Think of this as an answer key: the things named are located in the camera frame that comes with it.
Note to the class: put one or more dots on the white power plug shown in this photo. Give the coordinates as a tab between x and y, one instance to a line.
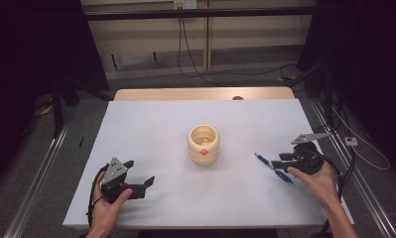
351	142

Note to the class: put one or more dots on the yellow tape strip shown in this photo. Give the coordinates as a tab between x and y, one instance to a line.
46	110

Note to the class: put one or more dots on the black curtain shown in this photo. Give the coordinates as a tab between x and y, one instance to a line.
367	66
26	66

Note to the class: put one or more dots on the light wooden table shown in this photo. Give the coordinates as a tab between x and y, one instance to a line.
185	94

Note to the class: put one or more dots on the person's right hand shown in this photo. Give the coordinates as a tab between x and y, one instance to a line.
321	185

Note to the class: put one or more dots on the black horizontal bar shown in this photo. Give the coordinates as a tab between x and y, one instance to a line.
152	14

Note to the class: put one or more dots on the black tripod stand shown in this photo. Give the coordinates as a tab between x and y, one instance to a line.
57	112

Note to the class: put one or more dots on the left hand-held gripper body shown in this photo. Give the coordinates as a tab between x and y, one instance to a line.
114	175

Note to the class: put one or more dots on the person's left hand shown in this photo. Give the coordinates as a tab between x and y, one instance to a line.
106	214

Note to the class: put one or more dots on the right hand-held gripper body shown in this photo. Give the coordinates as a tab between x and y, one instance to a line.
306	158

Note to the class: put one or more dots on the small black floor item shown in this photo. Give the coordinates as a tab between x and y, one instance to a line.
81	142

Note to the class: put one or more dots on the white wall outlet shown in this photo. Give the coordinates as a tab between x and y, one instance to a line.
185	4

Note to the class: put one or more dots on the aluminium floor rail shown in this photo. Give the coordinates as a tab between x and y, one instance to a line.
36	178
367	195

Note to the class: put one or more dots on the cream ceramic pen holder cup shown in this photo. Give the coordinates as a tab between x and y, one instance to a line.
203	158

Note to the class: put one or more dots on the light wooden post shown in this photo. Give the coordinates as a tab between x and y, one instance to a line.
207	36

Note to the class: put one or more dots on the blue pen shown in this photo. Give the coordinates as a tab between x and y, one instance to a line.
268	164

